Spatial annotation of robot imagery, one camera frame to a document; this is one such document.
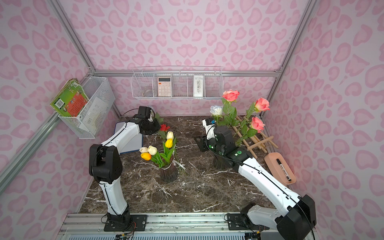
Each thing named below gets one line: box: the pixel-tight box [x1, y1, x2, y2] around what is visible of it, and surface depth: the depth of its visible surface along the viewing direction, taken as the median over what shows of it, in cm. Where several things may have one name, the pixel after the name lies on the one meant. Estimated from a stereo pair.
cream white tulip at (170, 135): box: [166, 131, 174, 140], surface depth 74 cm
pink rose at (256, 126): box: [235, 116, 266, 146], surface depth 71 cm
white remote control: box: [193, 75, 204, 97], surface depth 94 cm
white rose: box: [209, 105, 223, 125], surface depth 76 cm
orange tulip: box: [140, 152, 152, 161], surface depth 65 cm
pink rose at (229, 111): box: [221, 89, 240, 126], surface depth 72 cm
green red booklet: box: [50, 78, 89, 117], surface depth 73 cm
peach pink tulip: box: [139, 146, 149, 153], surface depth 67 cm
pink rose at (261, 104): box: [241, 97, 270, 135], surface depth 70 cm
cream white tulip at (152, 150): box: [147, 145, 158, 156], surface depth 65 cm
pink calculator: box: [157, 77, 172, 97], surface depth 96 cm
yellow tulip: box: [165, 138, 173, 149], surface depth 69 cm
